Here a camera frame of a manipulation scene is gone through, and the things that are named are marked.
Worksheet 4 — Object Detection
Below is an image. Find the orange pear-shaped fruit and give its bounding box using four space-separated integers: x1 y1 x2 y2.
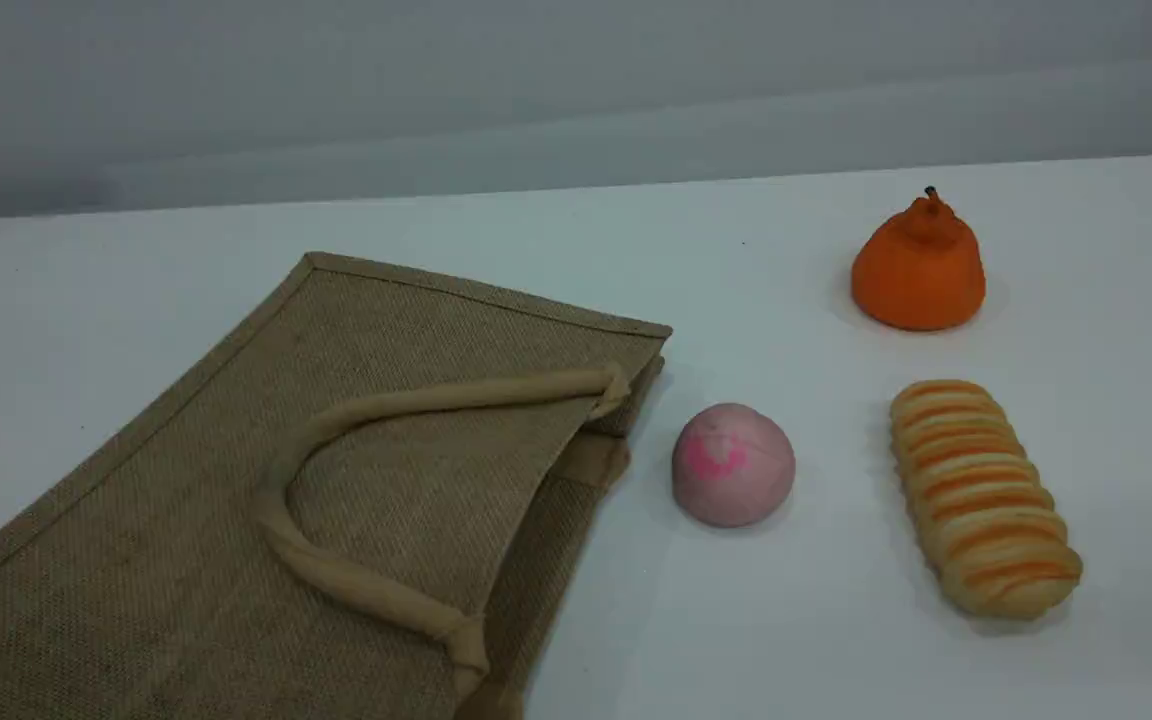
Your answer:
849 185 988 332

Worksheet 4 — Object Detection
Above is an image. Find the brown jute tote bag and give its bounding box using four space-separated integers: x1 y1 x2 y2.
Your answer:
0 250 675 720

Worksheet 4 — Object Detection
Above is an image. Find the long striped bread loaf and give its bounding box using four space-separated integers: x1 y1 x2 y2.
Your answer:
888 379 1084 619

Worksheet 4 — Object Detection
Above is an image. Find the pink round bun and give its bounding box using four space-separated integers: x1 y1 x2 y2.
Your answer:
671 402 797 529

